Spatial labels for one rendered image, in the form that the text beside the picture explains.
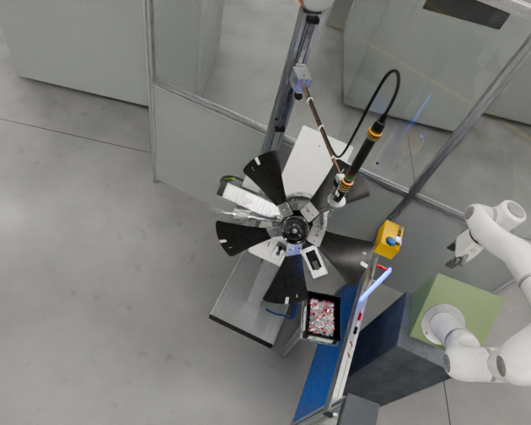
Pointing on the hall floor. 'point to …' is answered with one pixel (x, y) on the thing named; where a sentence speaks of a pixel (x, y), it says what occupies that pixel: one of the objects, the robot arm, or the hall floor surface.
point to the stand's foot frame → (252, 326)
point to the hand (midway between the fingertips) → (451, 255)
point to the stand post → (262, 282)
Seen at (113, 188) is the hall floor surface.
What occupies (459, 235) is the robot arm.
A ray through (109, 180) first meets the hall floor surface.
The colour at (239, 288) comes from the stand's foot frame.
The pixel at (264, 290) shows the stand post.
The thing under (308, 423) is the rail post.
